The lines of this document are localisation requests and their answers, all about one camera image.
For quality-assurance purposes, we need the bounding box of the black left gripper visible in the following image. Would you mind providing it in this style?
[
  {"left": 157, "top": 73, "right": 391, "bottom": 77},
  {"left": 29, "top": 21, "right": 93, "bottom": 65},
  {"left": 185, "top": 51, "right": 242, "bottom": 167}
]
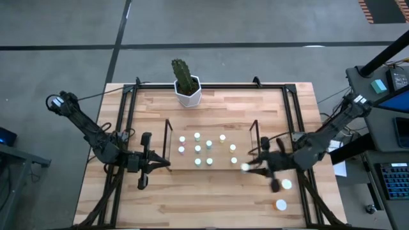
[{"left": 127, "top": 132, "right": 171, "bottom": 190}]

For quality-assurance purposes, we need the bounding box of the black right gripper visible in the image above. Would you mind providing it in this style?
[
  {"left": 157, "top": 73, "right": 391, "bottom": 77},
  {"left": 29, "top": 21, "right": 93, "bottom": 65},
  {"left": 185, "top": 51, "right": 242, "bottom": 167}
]
[{"left": 247, "top": 137, "right": 298, "bottom": 193}]

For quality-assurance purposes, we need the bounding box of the white plant pot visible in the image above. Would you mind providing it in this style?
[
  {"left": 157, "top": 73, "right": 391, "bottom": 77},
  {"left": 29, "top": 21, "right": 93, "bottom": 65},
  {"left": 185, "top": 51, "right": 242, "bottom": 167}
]
[{"left": 173, "top": 75, "right": 203, "bottom": 109}]

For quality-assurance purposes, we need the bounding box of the white paper sheet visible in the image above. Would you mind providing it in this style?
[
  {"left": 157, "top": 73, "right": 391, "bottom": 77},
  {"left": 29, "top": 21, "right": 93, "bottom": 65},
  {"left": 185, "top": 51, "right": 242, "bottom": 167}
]
[{"left": 328, "top": 139, "right": 348, "bottom": 178}]

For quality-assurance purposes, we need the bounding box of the green cactus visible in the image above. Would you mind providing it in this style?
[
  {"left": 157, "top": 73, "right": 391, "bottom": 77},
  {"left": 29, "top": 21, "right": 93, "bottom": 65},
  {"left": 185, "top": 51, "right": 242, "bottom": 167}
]
[{"left": 171, "top": 58, "right": 196, "bottom": 95}]

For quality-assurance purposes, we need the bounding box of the black desk leg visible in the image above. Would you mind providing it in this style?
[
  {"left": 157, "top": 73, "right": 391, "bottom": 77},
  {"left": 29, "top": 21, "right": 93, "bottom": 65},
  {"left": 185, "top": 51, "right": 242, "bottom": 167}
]
[{"left": 328, "top": 132, "right": 374, "bottom": 165}]

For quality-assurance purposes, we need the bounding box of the grey work desk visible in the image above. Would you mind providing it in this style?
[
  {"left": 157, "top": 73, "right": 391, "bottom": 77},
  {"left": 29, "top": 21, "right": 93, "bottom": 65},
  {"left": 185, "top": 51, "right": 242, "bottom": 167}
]
[{"left": 344, "top": 65, "right": 409, "bottom": 230}]

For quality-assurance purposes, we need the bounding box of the black keyboard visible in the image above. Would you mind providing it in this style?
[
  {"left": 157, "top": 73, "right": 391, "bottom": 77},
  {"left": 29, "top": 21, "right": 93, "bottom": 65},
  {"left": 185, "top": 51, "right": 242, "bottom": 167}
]
[{"left": 378, "top": 162, "right": 409, "bottom": 201}]

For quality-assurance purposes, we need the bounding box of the grey side desk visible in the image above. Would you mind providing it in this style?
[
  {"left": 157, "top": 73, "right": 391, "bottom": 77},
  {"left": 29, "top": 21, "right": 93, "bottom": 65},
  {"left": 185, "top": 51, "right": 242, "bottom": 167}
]
[{"left": 0, "top": 143, "right": 52, "bottom": 230}]

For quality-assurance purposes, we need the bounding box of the teal box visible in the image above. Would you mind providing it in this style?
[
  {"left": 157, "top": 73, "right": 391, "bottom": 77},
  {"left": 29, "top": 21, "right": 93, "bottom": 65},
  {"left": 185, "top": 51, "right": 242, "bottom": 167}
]
[{"left": 370, "top": 79, "right": 388, "bottom": 95}]

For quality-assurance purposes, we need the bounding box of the black tablet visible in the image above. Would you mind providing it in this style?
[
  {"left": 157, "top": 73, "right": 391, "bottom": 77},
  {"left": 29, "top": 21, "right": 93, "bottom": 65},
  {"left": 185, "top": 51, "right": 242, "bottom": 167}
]
[{"left": 393, "top": 116, "right": 409, "bottom": 150}]

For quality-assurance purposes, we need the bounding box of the monitor with blue screen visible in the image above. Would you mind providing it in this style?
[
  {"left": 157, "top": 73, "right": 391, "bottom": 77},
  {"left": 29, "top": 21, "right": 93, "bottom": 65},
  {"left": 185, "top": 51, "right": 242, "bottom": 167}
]
[{"left": 378, "top": 89, "right": 409, "bottom": 114}]

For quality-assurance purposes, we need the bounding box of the dark device with blue light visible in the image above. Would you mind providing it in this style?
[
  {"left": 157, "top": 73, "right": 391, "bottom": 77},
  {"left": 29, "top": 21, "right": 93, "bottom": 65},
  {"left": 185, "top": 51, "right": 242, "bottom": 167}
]
[{"left": 0, "top": 126, "right": 19, "bottom": 148}]

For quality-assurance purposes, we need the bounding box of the black power adapter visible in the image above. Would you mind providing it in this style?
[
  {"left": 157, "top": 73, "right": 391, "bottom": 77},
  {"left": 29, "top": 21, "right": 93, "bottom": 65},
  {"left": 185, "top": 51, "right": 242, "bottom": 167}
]
[{"left": 385, "top": 67, "right": 409, "bottom": 92}]

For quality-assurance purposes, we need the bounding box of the black round pole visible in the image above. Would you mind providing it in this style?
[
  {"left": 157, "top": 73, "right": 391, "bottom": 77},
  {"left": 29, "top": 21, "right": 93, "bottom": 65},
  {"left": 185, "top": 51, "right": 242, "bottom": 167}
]
[{"left": 359, "top": 30, "right": 409, "bottom": 77}]

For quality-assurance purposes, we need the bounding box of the hazard-striped floor mat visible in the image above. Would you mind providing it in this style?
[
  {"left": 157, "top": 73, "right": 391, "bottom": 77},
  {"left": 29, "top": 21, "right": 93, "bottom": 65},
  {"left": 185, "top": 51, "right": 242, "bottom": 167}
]
[{"left": 357, "top": 0, "right": 409, "bottom": 25}]

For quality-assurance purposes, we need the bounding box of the wooden shelf with black frame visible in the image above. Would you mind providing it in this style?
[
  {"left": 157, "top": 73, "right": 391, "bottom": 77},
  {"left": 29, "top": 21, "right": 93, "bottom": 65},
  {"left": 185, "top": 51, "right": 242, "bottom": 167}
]
[{"left": 162, "top": 118, "right": 262, "bottom": 173}]

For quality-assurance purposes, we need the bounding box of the thin black cable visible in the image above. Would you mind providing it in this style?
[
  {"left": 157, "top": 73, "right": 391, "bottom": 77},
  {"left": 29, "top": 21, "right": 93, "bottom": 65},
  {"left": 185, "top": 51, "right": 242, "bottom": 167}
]
[
  {"left": 317, "top": 86, "right": 352, "bottom": 105},
  {"left": 76, "top": 86, "right": 125, "bottom": 102}
]

